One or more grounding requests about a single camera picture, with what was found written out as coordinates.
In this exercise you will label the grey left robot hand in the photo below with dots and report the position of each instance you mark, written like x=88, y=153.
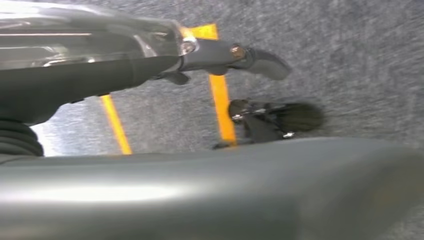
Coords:
x=198, y=192

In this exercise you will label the black robot leg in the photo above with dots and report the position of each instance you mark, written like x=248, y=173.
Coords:
x=258, y=129

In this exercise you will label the yellow floor tape square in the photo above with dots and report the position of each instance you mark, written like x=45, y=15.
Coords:
x=220, y=99

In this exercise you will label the black robot foot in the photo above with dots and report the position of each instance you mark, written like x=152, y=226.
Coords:
x=298, y=117

